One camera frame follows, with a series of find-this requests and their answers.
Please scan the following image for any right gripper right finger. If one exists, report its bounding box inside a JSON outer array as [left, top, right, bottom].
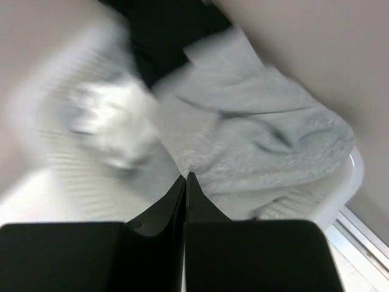
[[184, 173, 343, 292]]

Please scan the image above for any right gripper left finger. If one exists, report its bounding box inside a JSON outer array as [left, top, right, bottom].
[[123, 176, 186, 291]]

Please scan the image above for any grey tank top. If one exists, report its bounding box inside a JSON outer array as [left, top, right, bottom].
[[153, 28, 355, 194]]

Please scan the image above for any white tank top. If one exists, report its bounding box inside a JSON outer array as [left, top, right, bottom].
[[10, 19, 164, 172]]

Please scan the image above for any black tank top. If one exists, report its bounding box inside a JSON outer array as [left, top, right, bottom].
[[102, 0, 232, 88]]

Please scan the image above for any white plastic laundry basket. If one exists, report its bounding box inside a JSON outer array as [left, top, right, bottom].
[[255, 148, 365, 232]]

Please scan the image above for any right metal table rail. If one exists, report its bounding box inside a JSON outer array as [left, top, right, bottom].
[[334, 207, 388, 279]]

